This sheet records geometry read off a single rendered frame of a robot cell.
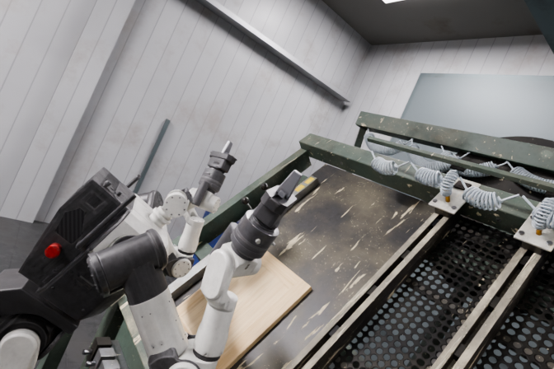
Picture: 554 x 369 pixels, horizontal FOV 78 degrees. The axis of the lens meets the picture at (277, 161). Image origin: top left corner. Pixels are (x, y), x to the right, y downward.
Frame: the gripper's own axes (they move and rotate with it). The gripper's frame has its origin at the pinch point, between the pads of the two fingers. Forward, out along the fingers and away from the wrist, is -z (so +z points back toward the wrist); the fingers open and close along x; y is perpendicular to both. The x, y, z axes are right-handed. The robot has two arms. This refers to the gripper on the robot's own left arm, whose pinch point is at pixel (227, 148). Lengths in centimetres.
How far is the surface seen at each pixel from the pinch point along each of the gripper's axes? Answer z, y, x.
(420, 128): -66, -82, 50
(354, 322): 42, -17, 64
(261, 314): 52, -21, 31
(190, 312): 64, -19, 2
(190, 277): 53, -23, -9
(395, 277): 24, -26, 70
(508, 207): -13, -38, 97
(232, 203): 14.1, -42.7, -20.5
